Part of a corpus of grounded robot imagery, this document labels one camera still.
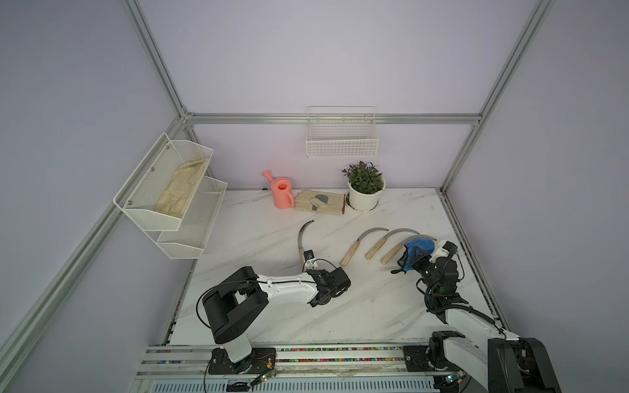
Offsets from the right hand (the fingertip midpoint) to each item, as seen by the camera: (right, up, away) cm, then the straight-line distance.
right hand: (415, 251), depth 88 cm
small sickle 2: (-14, -2, +10) cm, 17 cm away
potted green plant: (-16, +27, +12) cm, 34 cm away
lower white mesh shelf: (-77, +5, -14) cm, 78 cm away
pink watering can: (-53, +25, +19) cm, 61 cm away
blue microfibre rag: (+2, +3, -4) cm, 5 cm away
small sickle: (-43, -1, +10) cm, 44 cm away
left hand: (-38, -10, 0) cm, 39 cm away
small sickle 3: (-2, 0, +10) cm, 10 cm away
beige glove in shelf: (-81, +22, -8) cm, 85 cm away
